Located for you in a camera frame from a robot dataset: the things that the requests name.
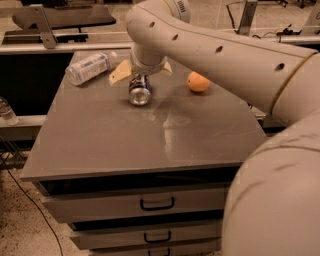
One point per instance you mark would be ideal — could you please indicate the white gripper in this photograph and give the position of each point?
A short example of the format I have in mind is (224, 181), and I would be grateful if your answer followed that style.
(147, 69)

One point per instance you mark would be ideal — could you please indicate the blue pepsi can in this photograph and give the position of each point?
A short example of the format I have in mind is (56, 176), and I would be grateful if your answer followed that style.
(139, 90)

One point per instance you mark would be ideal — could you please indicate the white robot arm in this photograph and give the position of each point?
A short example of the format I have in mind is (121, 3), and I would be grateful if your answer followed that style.
(273, 204)

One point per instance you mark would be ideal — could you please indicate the orange fruit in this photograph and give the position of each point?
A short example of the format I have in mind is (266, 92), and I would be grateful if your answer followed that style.
(197, 83)

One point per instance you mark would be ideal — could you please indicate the clear plastic water bottle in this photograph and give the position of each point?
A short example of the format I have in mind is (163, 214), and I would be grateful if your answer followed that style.
(84, 70)

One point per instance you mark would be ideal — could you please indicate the grey drawer cabinet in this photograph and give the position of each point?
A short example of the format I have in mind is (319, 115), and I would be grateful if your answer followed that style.
(94, 141)

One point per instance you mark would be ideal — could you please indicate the top grey drawer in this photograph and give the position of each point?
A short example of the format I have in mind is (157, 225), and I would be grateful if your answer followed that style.
(83, 208)

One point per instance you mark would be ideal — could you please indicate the grey drawer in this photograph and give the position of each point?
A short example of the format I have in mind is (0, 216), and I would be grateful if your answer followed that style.
(83, 208)
(182, 248)
(160, 234)

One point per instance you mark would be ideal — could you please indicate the small bottle at left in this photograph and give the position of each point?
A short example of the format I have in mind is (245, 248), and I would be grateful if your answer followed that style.
(7, 113)

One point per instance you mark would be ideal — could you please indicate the middle grey drawer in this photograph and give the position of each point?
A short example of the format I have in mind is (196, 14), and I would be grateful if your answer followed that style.
(160, 234)

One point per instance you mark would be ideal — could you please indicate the bottom grey drawer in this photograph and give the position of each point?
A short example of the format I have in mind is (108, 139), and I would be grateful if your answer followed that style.
(182, 248)

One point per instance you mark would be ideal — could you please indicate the left metal bracket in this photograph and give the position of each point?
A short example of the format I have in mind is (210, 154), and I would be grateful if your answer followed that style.
(40, 18)

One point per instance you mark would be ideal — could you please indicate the metal bracket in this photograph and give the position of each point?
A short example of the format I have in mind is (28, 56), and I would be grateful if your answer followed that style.
(40, 18)
(247, 17)

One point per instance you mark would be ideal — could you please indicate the right metal bracket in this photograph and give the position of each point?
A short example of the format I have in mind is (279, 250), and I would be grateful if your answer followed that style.
(247, 17)

